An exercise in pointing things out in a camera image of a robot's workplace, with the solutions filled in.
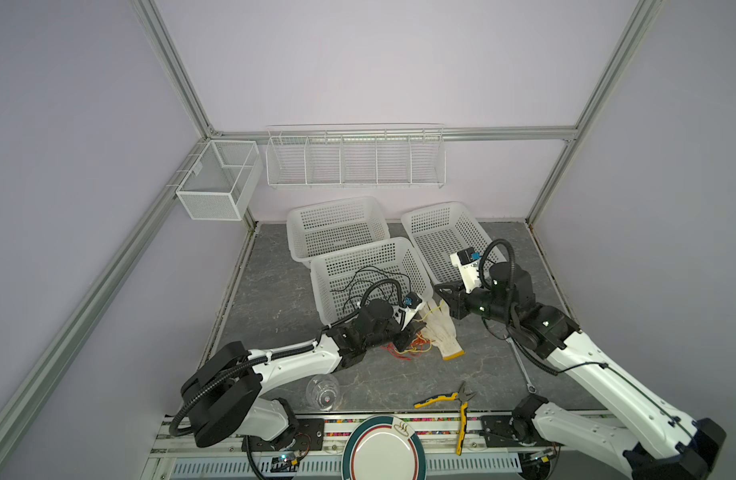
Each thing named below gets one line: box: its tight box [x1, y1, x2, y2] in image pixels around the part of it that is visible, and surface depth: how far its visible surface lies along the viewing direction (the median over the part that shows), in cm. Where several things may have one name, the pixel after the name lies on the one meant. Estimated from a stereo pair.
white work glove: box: [420, 300, 465, 361], surface depth 91 cm
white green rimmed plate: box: [341, 415, 428, 480], surface depth 72 cm
